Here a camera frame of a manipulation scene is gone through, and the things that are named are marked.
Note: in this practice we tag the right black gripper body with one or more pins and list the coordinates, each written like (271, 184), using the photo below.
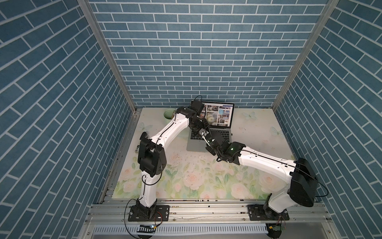
(210, 150)

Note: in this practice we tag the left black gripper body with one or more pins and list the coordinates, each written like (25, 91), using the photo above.
(198, 125)

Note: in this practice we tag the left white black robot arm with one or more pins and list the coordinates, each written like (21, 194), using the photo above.
(152, 155)

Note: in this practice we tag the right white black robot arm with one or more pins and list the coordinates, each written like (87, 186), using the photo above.
(301, 182)

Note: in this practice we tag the silver laptop with photo screen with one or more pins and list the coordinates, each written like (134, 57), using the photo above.
(219, 117)

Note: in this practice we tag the green pen holder cup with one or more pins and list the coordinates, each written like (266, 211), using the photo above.
(169, 114)

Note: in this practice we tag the floral table mat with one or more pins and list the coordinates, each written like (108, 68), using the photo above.
(197, 175)

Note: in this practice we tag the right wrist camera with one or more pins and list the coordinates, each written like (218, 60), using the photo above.
(203, 133)

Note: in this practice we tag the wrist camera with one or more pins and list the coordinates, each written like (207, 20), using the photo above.
(197, 106)
(203, 133)

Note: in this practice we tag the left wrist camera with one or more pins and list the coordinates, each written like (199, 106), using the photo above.
(197, 106)

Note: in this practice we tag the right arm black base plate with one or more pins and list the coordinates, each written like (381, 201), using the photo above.
(258, 212)

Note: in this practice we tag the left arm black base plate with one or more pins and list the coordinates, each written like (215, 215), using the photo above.
(158, 213)

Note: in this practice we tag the aluminium rail frame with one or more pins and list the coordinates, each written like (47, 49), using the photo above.
(212, 211)

